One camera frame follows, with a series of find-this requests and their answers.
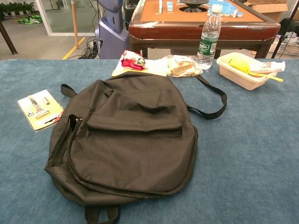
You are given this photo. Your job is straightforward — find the dark wooden table leg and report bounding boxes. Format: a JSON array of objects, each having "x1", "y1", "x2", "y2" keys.
[{"x1": 0, "y1": 20, "x2": 18, "y2": 56}]

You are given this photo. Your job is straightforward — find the yellow ball brush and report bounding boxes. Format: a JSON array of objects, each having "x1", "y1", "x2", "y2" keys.
[{"x1": 228, "y1": 57, "x2": 284, "y2": 83}]

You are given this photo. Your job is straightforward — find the cardboard box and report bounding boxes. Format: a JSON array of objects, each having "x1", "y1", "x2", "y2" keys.
[{"x1": 242, "y1": 0, "x2": 289, "y2": 23}]

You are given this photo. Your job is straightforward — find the wooden pole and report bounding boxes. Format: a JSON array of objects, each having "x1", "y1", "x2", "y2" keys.
[{"x1": 71, "y1": 0, "x2": 80, "y2": 49}]

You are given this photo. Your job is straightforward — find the green plastic snack wrapper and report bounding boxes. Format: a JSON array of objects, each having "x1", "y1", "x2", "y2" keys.
[{"x1": 18, "y1": 14, "x2": 43, "y2": 25}]

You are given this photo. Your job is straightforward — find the tangled black floor cables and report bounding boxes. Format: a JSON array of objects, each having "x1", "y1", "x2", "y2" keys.
[{"x1": 78, "y1": 36, "x2": 100, "y2": 59}]

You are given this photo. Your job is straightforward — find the pale yellow paper pad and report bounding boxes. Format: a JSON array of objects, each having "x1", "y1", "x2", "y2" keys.
[{"x1": 111, "y1": 58, "x2": 172, "y2": 77}]

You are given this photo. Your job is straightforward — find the brown mahjong table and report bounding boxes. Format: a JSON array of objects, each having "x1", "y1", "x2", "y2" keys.
[{"x1": 128, "y1": 0, "x2": 281, "y2": 59}]

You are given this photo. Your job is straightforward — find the beige plastic tray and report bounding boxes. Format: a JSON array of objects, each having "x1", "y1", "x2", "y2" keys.
[{"x1": 216, "y1": 52, "x2": 278, "y2": 91}]

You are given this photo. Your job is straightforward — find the row of potted plants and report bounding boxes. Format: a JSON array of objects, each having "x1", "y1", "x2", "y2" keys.
[{"x1": 0, "y1": 1, "x2": 35, "y2": 17}]

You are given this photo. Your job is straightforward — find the blue mahjong tile pile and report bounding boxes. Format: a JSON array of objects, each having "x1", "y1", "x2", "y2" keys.
[{"x1": 207, "y1": 0, "x2": 245, "y2": 18}]

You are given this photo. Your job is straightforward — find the blue table cloth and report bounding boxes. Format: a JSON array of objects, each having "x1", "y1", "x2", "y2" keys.
[{"x1": 0, "y1": 58, "x2": 299, "y2": 224}]

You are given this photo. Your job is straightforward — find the white plastic basket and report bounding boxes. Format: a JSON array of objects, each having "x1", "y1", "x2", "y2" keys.
[{"x1": 268, "y1": 35, "x2": 299, "y2": 56}]

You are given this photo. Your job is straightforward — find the clear plastic water bottle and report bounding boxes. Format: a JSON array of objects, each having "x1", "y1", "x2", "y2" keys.
[{"x1": 196, "y1": 4, "x2": 222, "y2": 70}]

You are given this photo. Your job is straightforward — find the black tripod stand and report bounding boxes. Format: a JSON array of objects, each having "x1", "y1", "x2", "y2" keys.
[{"x1": 271, "y1": 0, "x2": 299, "y2": 59}]

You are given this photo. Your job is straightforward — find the white toothpaste tube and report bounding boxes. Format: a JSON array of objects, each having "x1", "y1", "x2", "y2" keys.
[{"x1": 249, "y1": 61, "x2": 286, "y2": 73}]

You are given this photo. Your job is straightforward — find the razor on yellow blister card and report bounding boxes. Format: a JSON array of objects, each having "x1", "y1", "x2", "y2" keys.
[{"x1": 17, "y1": 89, "x2": 64, "y2": 133}]

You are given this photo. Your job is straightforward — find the red snack packet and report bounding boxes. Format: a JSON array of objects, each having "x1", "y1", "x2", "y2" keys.
[{"x1": 120, "y1": 50, "x2": 146, "y2": 70}]

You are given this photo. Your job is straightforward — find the black fabric backpack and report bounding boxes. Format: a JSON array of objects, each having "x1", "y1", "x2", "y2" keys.
[{"x1": 43, "y1": 74, "x2": 228, "y2": 224}]

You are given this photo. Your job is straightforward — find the bread in clear bag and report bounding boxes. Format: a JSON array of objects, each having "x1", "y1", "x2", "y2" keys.
[{"x1": 166, "y1": 55, "x2": 203, "y2": 77}]

